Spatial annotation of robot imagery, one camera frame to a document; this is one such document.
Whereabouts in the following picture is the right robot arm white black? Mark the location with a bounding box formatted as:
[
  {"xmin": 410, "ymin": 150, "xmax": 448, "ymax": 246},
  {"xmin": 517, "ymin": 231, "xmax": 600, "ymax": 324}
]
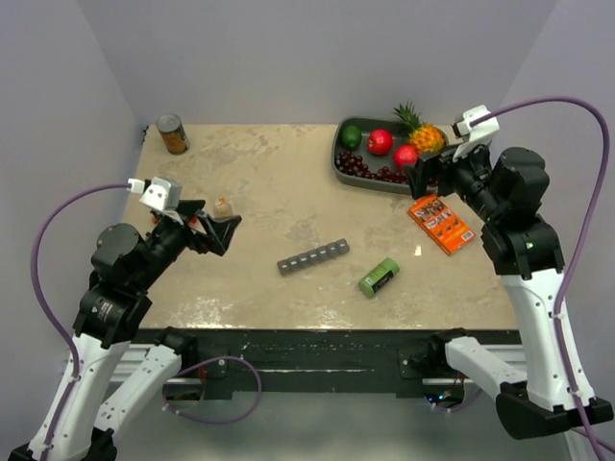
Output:
[{"xmin": 405, "ymin": 145, "xmax": 614, "ymax": 440}]

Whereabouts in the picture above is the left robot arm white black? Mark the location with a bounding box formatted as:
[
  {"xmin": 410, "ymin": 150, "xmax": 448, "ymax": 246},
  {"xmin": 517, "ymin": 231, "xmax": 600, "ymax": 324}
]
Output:
[{"xmin": 10, "ymin": 200, "xmax": 241, "ymax": 460}]

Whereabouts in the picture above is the red apple left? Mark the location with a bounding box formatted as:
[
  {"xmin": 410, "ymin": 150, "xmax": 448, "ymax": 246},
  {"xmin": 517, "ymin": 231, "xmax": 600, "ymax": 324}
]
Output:
[{"xmin": 367, "ymin": 129, "xmax": 394, "ymax": 157}]

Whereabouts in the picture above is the amber pill bottle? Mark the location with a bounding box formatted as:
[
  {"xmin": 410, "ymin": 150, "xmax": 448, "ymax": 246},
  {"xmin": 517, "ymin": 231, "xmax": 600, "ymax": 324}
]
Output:
[{"xmin": 212, "ymin": 197, "xmax": 234, "ymax": 219}]

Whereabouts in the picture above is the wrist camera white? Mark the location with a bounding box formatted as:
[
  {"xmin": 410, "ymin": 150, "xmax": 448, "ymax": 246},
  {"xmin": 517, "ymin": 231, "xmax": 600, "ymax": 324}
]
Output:
[
  {"xmin": 128, "ymin": 177, "xmax": 184, "ymax": 224},
  {"xmin": 452, "ymin": 105, "xmax": 501, "ymax": 162}
]

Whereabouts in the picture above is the red cherry tomato bunch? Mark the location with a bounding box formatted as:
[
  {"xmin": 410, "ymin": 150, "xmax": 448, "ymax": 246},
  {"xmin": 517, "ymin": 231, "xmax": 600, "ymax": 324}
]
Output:
[{"xmin": 150, "ymin": 211, "xmax": 197, "ymax": 227}]

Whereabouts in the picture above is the small pineapple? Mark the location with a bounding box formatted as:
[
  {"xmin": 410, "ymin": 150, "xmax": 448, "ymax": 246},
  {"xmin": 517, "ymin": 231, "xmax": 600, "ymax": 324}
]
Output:
[{"xmin": 393, "ymin": 102, "xmax": 447, "ymax": 154}]

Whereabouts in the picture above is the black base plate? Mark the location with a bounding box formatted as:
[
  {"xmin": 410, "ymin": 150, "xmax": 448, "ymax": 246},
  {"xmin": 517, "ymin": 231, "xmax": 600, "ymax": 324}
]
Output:
[{"xmin": 129, "ymin": 328, "xmax": 525, "ymax": 400}]

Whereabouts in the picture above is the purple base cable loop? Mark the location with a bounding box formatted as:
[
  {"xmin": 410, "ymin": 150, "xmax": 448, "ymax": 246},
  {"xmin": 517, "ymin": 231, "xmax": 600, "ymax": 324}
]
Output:
[{"xmin": 161, "ymin": 354, "xmax": 263, "ymax": 425}]

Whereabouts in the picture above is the green lime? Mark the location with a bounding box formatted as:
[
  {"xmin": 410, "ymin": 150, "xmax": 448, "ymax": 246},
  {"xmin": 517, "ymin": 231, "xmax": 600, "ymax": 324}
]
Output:
[{"xmin": 340, "ymin": 125, "xmax": 362, "ymax": 151}]

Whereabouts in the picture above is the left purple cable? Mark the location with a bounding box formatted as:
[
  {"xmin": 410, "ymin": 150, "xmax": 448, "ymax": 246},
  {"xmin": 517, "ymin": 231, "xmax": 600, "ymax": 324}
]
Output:
[{"xmin": 30, "ymin": 181, "xmax": 134, "ymax": 448}]

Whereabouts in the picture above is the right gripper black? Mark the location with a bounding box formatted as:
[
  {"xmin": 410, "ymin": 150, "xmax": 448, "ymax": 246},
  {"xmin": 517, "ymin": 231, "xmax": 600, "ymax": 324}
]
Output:
[{"xmin": 403, "ymin": 134, "xmax": 505, "ymax": 222}]

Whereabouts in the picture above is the orange snack packet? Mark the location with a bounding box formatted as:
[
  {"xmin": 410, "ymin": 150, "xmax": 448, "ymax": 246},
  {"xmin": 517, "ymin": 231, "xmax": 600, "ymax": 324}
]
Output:
[{"xmin": 407, "ymin": 195, "xmax": 477, "ymax": 255}]

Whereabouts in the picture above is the red apple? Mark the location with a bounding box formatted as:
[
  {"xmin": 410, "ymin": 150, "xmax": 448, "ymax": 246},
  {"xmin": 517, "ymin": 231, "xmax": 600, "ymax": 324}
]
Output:
[
  {"xmin": 393, "ymin": 144, "xmax": 420, "ymax": 170},
  {"xmin": 367, "ymin": 129, "xmax": 394, "ymax": 157}
]

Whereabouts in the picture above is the tin can orange label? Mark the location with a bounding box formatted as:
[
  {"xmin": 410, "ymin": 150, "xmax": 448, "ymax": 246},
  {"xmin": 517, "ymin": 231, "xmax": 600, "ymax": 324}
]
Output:
[{"xmin": 156, "ymin": 113, "xmax": 189, "ymax": 155}]

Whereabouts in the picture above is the green cylindrical bottle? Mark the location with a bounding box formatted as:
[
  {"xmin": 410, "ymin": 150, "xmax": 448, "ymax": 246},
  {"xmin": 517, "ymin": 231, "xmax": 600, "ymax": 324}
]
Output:
[{"xmin": 357, "ymin": 257, "xmax": 400, "ymax": 298}]

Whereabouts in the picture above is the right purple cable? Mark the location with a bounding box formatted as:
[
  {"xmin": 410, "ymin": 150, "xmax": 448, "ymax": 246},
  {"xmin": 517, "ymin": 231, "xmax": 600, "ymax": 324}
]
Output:
[{"xmin": 473, "ymin": 97, "xmax": 615, "ymax": 461}]

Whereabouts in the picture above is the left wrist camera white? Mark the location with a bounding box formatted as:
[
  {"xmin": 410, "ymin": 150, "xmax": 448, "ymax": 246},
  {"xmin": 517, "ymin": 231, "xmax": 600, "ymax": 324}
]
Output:
[{"xmin": 128, "ymin": 177, "xmax": 184, "ymax": 224}]

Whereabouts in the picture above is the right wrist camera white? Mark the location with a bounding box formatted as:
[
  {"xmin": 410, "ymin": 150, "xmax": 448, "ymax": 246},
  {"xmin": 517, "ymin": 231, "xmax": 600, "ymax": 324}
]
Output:
[{"xmin": 452, "ymin": 105, "xmax": 501, "ymax": 162}]

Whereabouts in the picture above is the dark green tray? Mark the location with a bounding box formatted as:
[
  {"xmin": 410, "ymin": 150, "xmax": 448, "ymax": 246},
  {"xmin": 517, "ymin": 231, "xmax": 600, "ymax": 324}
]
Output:
[{"xmin": 331, "ymin": 116, "xmax": 453, "ymax": 196}]

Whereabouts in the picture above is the dark red grape bunch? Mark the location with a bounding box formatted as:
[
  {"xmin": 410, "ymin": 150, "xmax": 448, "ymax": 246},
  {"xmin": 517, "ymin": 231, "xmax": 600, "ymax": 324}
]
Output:
[{"xmin": 334, "ymin": 150, "xmax": 441, "ymax": 188}]

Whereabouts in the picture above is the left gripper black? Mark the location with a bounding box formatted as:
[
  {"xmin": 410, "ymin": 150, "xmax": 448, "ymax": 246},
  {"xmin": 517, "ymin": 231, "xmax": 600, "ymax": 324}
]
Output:
[{"xmin": 135, "ymin": 199, "xmax": 241, "ymax": 290}]

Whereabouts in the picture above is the red apple right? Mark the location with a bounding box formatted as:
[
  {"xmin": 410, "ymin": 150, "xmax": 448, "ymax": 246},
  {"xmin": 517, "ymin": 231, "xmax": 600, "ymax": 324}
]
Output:
[{"xmin": 393, "ymin": 144, "xmax": 420, "ymax": 170}]

